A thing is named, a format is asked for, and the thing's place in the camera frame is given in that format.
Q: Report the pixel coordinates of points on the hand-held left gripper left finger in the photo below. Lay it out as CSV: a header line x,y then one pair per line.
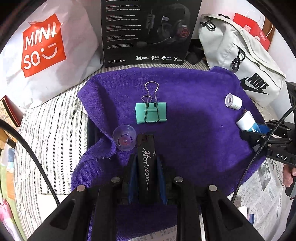
x,y
132,176

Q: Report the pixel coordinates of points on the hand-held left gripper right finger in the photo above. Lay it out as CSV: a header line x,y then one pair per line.
x,y
161,178

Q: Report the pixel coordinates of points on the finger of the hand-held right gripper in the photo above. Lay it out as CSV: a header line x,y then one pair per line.
x,y
263,128
252,136

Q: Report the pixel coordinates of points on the white blue bottle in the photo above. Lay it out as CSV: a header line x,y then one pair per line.
x,y
246,121

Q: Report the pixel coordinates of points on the black Horizon lighter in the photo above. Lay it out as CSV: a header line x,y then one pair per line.
x,y
145,166

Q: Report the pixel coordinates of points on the clear suction cup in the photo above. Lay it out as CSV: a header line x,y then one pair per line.
x,y
123,139

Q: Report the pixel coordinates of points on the small white bottle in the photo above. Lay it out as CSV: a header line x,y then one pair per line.
x,y
234,102

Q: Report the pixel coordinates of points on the green binder clip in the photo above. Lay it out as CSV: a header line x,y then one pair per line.
x,y
150,113

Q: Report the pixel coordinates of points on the person's right hand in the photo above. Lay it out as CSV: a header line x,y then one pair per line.
x,y
289,178

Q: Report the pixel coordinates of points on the purple towel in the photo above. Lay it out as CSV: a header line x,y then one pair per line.
x,y
196,92

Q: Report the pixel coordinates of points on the grey waist bag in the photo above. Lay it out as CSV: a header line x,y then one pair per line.
x,y
222,41

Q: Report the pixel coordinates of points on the green blanket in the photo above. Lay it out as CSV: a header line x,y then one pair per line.
x,y
9,180

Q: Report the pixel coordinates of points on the wooden nightstand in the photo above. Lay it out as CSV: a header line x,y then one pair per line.
x,y
5,139

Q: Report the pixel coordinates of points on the pink cloth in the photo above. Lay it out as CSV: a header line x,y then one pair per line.
x,y
5,215

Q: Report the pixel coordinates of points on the patterned notebook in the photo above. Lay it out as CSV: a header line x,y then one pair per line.
x,y
9,111

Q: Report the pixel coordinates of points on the black headset box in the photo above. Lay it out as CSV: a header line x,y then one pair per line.
x,y
129,23

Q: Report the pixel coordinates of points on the white plastic shopping bag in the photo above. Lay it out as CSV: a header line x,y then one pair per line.
x,y
69,34

